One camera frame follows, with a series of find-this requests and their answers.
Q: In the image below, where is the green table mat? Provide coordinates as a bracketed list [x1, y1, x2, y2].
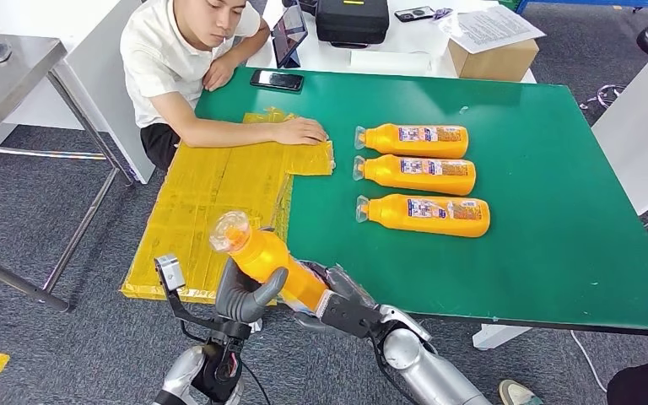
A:
[192, 67, 648, 338]

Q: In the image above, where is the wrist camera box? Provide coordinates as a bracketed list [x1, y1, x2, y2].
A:
[315, 290, 385, 340]
[154, 254, 187, 294]

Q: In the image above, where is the yellow taped cardboard sheet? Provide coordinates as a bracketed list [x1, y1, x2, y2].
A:
[120, 107, 337, 305]

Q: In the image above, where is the black carrying case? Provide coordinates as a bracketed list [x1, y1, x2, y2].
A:
[315, 0, 391, 49]

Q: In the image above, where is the person's left hand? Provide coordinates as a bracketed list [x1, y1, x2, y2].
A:
[202, 56, 237, 93]

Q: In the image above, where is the black smartphone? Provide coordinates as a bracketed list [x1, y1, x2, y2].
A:
[249, 68, 305, 93]

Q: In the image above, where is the stainless steel table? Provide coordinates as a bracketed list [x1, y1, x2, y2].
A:
[0, 30, 135, 314]

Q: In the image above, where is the blue metal rack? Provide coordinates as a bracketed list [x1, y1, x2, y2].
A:
[514, 0, 648, 24]

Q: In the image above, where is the brown cardboard box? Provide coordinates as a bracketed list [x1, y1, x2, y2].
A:
[446, 37, 540, 84]

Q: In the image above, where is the white desk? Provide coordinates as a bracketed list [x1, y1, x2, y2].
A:
[0, 0, 156, 186]
[246, 0, 537, 85]
[590, 33, 648, 258]

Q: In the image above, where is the printed paper sheet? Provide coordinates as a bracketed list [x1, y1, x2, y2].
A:
[445, 4, 547, 56]

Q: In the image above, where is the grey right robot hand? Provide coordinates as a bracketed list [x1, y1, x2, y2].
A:
[293, 259, 380, 337]

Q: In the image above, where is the chrome chair base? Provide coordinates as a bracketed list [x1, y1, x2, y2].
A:
[578, 84, 627, 111]

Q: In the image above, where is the orange detergent bottle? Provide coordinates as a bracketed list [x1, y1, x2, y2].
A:
[354, 193, 491, 239]
[208, 211, 331, 314]
[352, 154, 477, 197]
[354, 123, 469, 159]

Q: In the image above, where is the person's right hand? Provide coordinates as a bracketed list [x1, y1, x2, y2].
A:
[272, 117, 329, 148]

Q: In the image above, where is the white cable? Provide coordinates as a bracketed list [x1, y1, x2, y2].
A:
[570, 331, 608, 393]

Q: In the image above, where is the black device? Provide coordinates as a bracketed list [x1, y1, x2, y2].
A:
[282, 0, 318, 17]

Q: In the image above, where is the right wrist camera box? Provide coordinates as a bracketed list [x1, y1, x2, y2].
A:
[315, 290, 385, 340]

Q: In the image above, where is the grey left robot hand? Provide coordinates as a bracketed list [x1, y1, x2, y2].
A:
[214, 257, 290, 326]

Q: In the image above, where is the smartphone with ring holder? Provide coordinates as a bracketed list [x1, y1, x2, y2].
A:
[393, 6, 436, 24]

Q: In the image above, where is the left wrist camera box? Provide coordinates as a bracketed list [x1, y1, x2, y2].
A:
[154, 254, 187, 294]

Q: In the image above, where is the person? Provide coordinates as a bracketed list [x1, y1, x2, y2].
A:
[120, 0, 329, 171]
[498, 342, 648, 405]

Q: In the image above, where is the tablet with folding stand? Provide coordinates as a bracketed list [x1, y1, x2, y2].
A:
[270, 3, 309, 69]

